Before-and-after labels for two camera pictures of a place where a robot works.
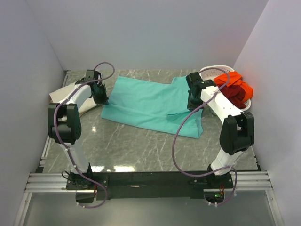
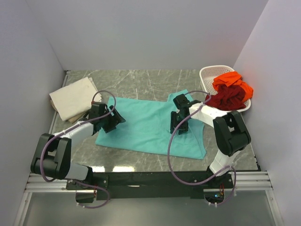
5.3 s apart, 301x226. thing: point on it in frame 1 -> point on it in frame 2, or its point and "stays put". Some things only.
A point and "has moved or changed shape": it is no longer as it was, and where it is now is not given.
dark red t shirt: x=235 y=94 stays put
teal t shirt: x=156 y=106 has moved or changed shape
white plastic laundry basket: x=212 y=72 stays put
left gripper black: x=104 y=100 -> x=116 y=117
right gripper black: x=191 y=106 -> x=173 y=122
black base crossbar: x=91 y=186 stays put
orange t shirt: x=235 y=78 stays put
